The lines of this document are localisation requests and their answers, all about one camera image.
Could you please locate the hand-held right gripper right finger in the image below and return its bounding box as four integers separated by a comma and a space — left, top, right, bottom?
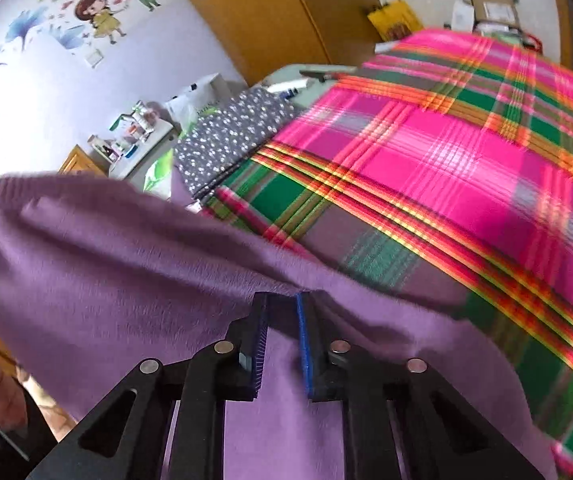
295, 291, 547, 480

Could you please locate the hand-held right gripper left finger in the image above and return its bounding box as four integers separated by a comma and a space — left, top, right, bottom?
26, 292, 270, 480

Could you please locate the purple sweater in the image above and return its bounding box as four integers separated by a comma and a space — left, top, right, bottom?
0, 172, 560, 480

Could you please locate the person's left forearm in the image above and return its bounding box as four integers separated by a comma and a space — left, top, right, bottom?
0, 390, 60, 480

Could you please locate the wooden furniture piece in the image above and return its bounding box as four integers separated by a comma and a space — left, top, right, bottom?
56, 145, 107, 177

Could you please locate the green tissue pack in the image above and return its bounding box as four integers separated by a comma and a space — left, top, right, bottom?
141, 147, 177, 196

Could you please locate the folded floral cloth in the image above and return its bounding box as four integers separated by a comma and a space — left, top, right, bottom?
172, 86, 307, 200

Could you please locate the pink plaid blanket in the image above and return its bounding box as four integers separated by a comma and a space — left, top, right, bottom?
201, 27, 573, 476

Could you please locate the wooden wardrobe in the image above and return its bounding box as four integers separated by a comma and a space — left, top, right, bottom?
159, 0, 382, 86

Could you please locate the yellow bag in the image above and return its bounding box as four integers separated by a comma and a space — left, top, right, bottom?
367, 0, 425, 43

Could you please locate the white labelled box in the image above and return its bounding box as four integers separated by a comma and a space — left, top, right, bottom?
451, 0, 477, 31

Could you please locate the red bag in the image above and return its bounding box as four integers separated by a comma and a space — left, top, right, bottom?
517, 30, 543, 54

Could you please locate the cardboard box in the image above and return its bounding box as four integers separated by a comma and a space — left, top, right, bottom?
469, 0, 522, 31

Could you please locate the cartoon wall poster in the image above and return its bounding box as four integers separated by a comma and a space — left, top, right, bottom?
0, 0, 177, 83

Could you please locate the red-handled knife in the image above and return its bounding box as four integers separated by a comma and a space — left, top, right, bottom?
299, 64, 362, 83

